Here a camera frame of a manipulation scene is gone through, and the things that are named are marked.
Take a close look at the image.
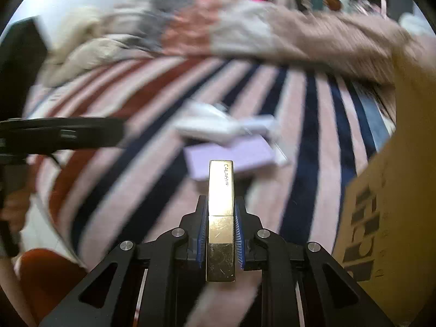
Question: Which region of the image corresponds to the person's left hand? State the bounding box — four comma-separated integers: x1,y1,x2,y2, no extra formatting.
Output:
0,191,32,234

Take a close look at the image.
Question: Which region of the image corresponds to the striped pink blanket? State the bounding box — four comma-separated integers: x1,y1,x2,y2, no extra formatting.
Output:
22,56,397,327

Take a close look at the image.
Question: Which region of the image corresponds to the lilac flat box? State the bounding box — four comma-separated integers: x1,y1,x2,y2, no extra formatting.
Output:
184,134,277,181

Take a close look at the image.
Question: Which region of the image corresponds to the cardboard box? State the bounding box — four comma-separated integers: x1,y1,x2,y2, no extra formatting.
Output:
332,36,436,327

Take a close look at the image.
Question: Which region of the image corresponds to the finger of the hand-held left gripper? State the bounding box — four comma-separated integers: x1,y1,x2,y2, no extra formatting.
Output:
0,117,125,157

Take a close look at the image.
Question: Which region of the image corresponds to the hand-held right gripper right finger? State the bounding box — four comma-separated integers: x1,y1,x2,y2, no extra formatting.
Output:
234,198,396,327

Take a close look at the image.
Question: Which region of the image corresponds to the white cosmetic tube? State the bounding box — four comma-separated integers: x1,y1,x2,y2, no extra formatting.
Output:
175,100,244,147

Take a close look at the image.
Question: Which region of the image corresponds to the patchwork fuzzy blanket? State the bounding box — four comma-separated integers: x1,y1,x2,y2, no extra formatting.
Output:
112,0,414,87

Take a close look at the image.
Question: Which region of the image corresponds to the gold lipstick tube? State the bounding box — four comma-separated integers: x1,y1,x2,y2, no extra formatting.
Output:
206,160,237,283

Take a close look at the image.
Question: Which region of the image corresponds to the white plastic packet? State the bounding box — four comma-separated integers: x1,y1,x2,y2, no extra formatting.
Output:
238,114,289,167

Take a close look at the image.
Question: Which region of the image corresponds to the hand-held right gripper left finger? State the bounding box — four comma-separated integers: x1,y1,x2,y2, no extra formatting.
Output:
40,195,209,327

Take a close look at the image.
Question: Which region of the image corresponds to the beige cushion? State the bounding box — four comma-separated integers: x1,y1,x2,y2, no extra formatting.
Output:
41,7,157,87

